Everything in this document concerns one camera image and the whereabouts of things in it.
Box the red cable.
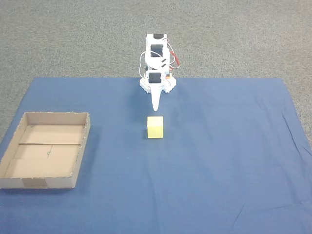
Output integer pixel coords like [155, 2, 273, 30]
[168, 43, 182, 70]

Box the shallow cardboard box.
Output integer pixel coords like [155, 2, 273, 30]
[0, 112, 92, 190]

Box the blue cloth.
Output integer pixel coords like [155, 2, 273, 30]
[0, 77, 312, 234]

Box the yellow foam block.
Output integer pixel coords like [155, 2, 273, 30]
[147, 116, 164, 139]

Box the white cable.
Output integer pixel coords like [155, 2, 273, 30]
[138, 50, 148, 79]

